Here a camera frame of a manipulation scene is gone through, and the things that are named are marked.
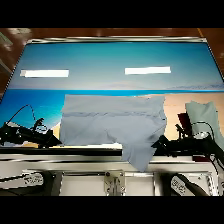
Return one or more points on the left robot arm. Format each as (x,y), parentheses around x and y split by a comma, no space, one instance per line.
(16,133)

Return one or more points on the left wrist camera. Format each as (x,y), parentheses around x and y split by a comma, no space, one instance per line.
(40,126)

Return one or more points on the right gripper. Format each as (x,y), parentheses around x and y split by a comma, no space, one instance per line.
(161,146)

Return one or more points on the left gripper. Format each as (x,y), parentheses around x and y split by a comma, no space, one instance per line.
(50,138)

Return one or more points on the silver frame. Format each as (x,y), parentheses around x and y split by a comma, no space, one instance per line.
(83,165)

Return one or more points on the pale grey garment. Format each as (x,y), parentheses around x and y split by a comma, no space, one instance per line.
(203,116)

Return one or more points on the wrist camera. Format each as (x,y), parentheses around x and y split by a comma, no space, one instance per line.
(40,126)
(180,130)

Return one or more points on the dark red garment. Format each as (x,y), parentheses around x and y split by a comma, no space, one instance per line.
(184,121)

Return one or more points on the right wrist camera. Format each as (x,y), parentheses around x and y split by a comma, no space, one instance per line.
(180,130)

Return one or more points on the grey-blue T-shirt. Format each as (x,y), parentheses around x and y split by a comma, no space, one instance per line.
(113,123)

